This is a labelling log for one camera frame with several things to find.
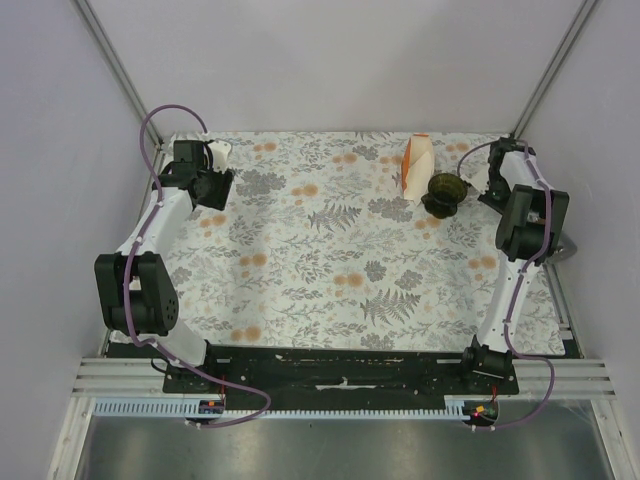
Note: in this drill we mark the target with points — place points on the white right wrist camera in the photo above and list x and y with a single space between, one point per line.
479 180

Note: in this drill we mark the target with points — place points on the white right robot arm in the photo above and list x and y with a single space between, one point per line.
527 237

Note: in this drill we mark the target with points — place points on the white slotted cable duct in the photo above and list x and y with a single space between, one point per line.
205 410

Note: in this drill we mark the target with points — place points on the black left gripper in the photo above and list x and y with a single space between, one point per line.
224 183

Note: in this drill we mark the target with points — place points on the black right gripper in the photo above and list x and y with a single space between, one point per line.
487 200

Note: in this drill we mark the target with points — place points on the green glass coffee dripper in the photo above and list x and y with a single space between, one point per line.
445 191

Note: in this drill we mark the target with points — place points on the white paper coffee filter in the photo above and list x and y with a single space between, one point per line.
419 175

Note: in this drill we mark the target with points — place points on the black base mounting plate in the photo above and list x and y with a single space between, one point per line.
333 378

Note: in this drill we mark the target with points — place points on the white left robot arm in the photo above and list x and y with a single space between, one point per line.
137 296

